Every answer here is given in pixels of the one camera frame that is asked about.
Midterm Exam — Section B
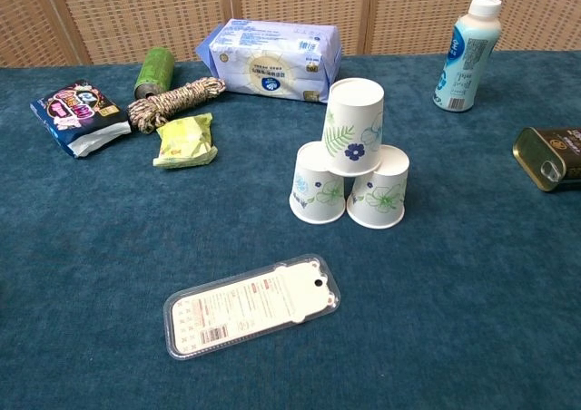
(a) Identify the floral print white paper cup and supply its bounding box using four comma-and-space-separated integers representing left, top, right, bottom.
289, 141, 349, 225
346, 144, 411, 229
320, 77, 385, 178

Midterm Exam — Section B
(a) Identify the yellow-green snack packet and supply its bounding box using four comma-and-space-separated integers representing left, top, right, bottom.
153, 112, 219, 170

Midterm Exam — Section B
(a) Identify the clear plastic blister pack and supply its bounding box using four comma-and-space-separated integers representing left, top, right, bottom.
162, 253, 341, 361

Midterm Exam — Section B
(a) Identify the pale blue tissue pack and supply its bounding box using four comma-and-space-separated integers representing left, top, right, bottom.
194, 18, 343, 105

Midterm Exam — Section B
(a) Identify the green drink can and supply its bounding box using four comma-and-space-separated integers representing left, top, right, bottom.
133, 46, 176, 101

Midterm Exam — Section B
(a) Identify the woven bamboo folding screen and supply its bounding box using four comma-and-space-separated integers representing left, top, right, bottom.
0, 0, 581, 69

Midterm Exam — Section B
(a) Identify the blue table cloth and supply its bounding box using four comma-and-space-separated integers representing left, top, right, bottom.
0, 49, 581, 410

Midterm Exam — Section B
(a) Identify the white milk drink bottle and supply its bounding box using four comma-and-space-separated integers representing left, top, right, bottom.
431, 0, 503, 113

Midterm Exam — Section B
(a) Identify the dark blue sanitary pad pack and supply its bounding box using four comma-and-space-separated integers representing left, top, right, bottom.
29, 79, 133, 159

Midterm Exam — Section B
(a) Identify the black and gold tin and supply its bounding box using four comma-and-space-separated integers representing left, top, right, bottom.
512, 126, 581, 192

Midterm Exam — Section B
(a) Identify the multicolour braided rope bundle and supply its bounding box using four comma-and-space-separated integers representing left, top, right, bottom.
126, 76, 227, 134

